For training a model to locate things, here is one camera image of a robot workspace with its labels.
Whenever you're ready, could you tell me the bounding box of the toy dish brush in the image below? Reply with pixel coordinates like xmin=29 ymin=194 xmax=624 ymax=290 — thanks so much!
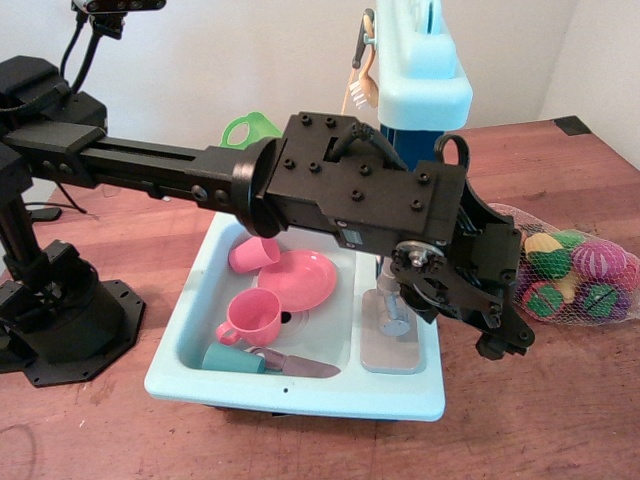
xmin=340 ymin=9 xmax=376 ymax=114

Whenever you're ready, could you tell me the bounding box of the pink cup with handle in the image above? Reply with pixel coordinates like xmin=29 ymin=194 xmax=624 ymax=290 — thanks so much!
xmin=216 ymin=288 xmax=282 ymax=346

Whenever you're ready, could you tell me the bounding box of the pink cup lying down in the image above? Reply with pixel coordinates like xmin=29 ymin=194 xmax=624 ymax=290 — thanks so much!
xmin=228 ymin=237 xmax=280 ymax=273

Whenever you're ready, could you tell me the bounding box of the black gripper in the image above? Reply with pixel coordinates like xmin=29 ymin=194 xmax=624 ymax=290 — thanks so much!
xmin=392 ymin=175 xmax=534 ymax=360

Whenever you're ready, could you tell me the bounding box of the light blue toy shelf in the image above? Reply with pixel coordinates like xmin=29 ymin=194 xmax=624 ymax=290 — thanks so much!
xmin=375 ymin=0 xmax=473 ymax=170

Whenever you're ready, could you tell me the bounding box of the camera on black mount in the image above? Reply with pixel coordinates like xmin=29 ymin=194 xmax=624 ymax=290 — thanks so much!
xmin=60 ymin=0 xmax=166 ymax=93

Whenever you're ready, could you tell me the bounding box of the teal plastic cup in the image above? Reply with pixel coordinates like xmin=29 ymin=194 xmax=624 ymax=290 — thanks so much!
xmin=201 ymin=343 xmax=266 ymax=374

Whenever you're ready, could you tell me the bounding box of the net bag of toy vegetables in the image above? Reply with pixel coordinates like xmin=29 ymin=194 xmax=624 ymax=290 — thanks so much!
xmin=491 ymin=203 xmax=639 ymax=326

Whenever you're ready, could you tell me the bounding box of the black table corner bracket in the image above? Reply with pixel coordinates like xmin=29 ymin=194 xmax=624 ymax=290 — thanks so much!
xmin=553 ymin=115 xmax=592 ymax=136

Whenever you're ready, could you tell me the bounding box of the light blue toy sink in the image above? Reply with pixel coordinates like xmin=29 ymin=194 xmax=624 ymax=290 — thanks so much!
xmin=144 ymin=213 xmax=445 ymax=421

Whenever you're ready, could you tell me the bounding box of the grey toy faucet lever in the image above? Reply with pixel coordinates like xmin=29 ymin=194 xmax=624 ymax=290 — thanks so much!
xmin=376 ymin=271 xmax=410 ymax=337

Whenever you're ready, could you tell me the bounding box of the pink plastic plate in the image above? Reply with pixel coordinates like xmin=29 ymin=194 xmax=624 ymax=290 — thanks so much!
xmin=257 ymin=249 xmax=337 ymax=313

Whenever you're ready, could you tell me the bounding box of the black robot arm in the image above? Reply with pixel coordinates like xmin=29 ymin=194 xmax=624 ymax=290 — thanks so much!
xmin=1 ymin=56 xmax=535 ymax=387

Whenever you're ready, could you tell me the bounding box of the purple toy knife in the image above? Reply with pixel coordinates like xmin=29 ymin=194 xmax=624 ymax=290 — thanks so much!
xmin=248 ymin=346 xmax=341 ymax=379

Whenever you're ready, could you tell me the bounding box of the green plastic cup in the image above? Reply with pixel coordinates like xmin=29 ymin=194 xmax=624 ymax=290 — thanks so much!
xmin=220 ymin=111 xmax=282 ymax=150

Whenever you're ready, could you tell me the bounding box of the tan toy spoon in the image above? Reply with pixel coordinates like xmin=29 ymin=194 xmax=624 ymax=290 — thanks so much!
xmin=359 ymin=47 xmax=379 ymax=108

